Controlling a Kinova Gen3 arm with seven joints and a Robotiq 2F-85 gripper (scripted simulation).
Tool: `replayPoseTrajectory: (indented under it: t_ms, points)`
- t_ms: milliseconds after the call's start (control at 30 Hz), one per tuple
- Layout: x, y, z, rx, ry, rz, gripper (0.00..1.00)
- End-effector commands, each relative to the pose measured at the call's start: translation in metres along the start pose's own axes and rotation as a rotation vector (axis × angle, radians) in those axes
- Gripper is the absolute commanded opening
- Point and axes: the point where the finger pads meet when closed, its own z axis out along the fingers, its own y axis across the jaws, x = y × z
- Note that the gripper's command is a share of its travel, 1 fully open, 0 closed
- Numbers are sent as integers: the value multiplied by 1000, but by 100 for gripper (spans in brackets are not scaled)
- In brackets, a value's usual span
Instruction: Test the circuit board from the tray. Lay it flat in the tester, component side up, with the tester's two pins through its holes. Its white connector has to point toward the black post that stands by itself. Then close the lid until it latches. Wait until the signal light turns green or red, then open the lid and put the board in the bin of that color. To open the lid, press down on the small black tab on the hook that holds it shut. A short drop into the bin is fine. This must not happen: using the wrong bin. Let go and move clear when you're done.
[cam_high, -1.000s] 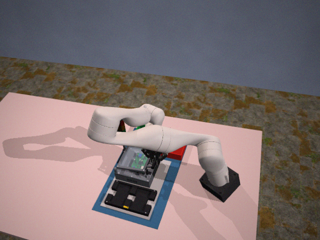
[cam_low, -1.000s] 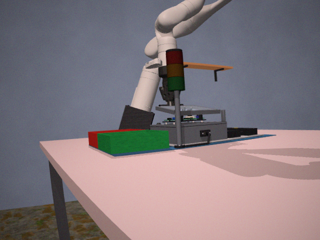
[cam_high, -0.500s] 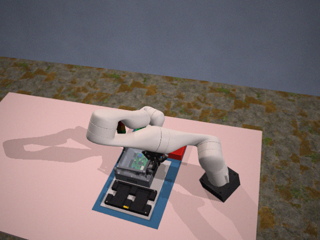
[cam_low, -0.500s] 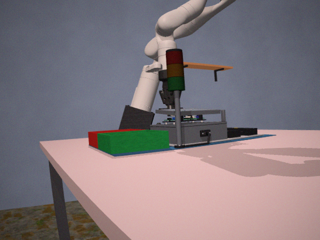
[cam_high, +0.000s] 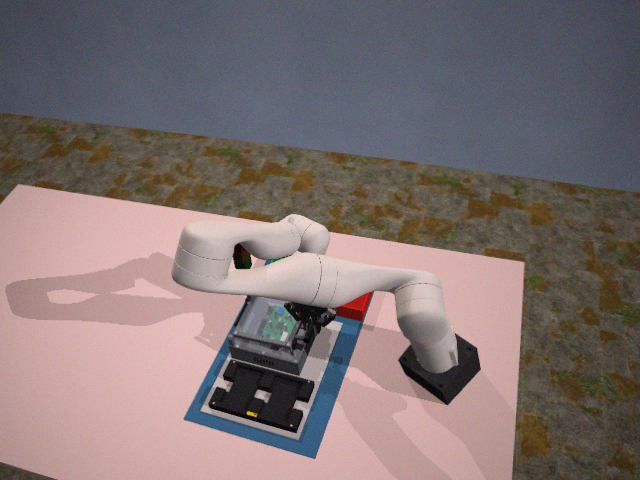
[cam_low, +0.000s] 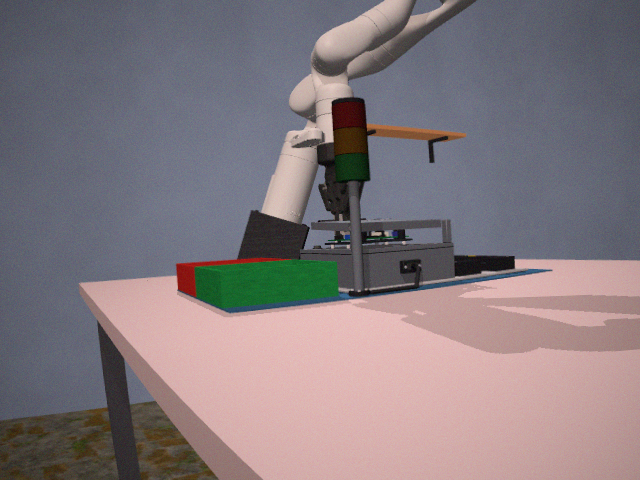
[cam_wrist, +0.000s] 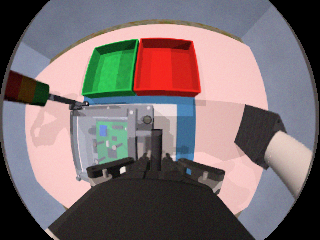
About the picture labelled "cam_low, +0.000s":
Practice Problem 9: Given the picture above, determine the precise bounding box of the green box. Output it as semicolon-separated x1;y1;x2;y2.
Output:
194;259;339;308

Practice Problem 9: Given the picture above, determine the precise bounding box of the green circuit board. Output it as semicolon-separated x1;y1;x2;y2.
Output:
328;231;398;241

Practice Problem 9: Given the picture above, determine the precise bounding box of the red open tray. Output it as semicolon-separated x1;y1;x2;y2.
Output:
176;258;292;297

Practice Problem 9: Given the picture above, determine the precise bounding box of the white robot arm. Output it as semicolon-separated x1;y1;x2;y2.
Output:
261;0;477;224

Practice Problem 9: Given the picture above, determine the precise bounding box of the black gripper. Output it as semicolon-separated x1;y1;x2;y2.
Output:
317;142;350;221

